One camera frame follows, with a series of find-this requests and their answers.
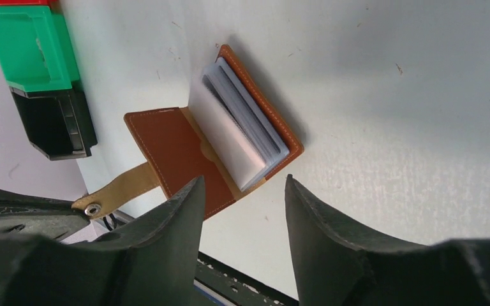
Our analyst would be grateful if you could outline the red plastic bin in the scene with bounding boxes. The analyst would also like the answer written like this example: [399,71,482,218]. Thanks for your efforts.
[0,0,57,6]

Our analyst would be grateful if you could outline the green plastic bin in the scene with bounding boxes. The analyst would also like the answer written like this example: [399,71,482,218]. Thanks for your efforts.
[0,6,80,92]

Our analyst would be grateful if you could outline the black plastic bin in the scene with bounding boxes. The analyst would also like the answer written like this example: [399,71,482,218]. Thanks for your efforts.
[10,83,98,161]

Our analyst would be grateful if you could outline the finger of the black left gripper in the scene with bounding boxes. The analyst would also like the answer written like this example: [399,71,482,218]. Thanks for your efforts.
[0,189,91,241]

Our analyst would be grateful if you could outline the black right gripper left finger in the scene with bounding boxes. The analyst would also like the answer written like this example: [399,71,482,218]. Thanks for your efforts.
[0,177,205,305]

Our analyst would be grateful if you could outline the brown leather card holder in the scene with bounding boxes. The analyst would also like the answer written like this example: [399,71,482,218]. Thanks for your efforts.
[72,44,304,219]

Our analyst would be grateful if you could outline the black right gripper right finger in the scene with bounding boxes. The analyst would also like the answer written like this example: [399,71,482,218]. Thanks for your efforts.
[285,175,490,305]

